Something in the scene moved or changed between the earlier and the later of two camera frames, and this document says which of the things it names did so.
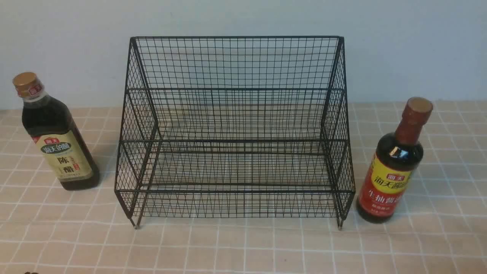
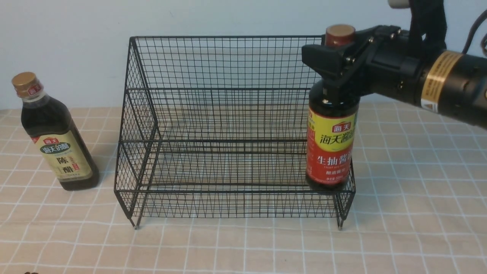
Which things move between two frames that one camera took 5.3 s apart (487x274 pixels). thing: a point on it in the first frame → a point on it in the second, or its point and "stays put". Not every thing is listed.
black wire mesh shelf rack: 236,127 stays put
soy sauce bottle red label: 397,156 → 333,128
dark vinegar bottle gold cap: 51,126 stays put
